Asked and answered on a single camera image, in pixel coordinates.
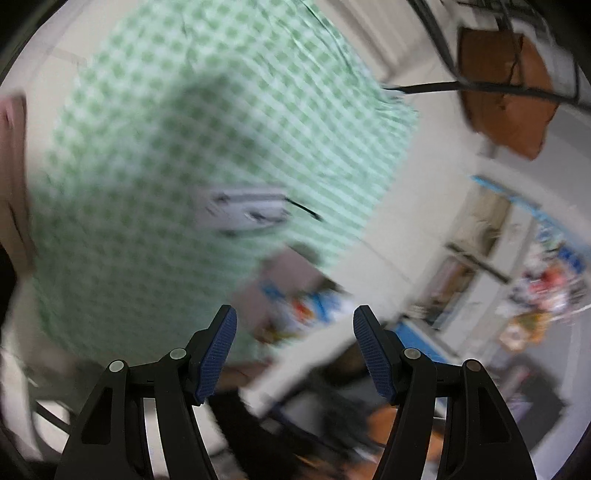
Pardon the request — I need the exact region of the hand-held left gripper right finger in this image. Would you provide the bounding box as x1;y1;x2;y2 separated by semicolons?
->
353;305;539;480

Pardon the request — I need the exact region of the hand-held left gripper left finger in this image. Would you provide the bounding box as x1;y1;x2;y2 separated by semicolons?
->
54;305;238;480

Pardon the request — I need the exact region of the blue white drink carton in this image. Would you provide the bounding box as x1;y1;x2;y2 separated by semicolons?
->
249;251;357;346

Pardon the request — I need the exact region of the blue board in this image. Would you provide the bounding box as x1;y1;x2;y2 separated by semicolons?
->
396;318;460;367

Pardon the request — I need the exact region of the pile of colourful items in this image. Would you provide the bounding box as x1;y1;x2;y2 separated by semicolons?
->
496;217;589;354

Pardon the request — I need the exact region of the green checkered tablecloth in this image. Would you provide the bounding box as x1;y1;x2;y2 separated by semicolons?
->
28;0;421;367

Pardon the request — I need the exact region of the brown cardboard box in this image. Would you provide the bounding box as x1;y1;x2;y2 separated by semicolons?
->
456;25;561;161

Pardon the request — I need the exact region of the metal drying rack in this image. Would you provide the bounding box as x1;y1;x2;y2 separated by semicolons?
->
383;0;591;112

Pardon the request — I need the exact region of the black usb cable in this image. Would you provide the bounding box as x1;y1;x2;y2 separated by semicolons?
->
284;198;324;221

